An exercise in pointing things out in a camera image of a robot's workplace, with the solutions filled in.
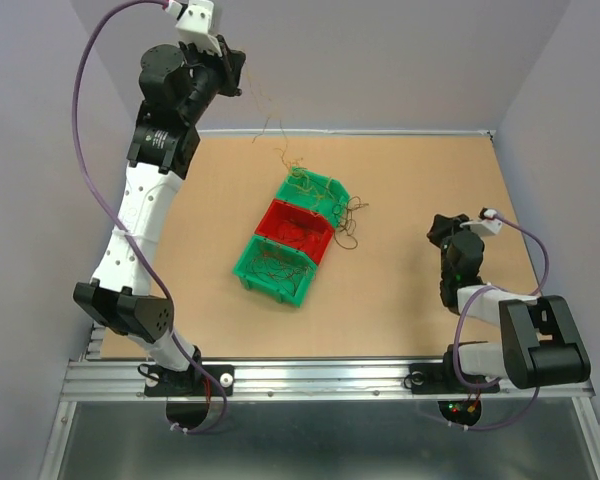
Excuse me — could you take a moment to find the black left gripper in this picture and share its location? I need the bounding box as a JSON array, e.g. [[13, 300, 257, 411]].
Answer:
[[181, 34, 249, 124]]

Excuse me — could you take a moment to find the yellow thin wire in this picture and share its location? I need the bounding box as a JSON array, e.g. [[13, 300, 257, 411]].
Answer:
[[243, 59, 341, 211]]

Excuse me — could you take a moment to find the dark brown thin wire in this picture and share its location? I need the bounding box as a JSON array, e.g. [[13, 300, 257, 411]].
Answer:
[[274, 219, 326, 256]]

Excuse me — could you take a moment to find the red striped thin wire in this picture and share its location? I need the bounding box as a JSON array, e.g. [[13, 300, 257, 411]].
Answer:
[[244, 249, 314, 296]]

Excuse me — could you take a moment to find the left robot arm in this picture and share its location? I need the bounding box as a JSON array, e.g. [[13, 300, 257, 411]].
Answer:
[[73, 35, 246, 394]]

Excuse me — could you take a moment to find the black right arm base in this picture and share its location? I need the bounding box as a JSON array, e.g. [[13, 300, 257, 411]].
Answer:
[[402, 360, 500, 395]]

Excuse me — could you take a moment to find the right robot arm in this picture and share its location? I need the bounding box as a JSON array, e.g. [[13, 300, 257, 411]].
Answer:
[[427, 208, 591, 390]]

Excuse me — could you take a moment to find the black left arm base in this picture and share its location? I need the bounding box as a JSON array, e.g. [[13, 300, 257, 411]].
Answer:
[[137, 363, 235, 397]]

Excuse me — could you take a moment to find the far green plastic bin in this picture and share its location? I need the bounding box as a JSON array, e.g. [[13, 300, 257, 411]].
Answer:
[[275, 167, 351, 228]]

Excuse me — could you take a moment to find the green plastic bin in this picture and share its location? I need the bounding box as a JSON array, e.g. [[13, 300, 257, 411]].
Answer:
[[275, 167, 351, 228], [233, 235, 317, 308]]

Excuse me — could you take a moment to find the red plastic bin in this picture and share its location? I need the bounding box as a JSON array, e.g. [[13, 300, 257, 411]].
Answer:
[[255, 199, 335, 265]]

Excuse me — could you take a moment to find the near green plastic bin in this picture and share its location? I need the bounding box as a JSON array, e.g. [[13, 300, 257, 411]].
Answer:
[[233, 235, 317, 308]]

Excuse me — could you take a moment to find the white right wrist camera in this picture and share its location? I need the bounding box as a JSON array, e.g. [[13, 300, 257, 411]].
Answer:
[[460, 208, 503, 237]]

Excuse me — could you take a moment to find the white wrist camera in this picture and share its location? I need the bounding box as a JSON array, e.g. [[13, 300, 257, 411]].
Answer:
[[460, 208, 503, 237], [164, 0, 222, 56]]

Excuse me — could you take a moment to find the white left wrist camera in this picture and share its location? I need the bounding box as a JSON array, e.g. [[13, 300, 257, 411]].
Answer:
[[164, 0, 222, 56]]

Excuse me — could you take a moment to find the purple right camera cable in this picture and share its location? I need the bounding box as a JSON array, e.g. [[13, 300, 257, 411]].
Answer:
[[444, 214, 553, 432]]

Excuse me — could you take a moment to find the aluminium mounting rail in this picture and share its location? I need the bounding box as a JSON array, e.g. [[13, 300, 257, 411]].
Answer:
[[58, 355, 596, 402]]

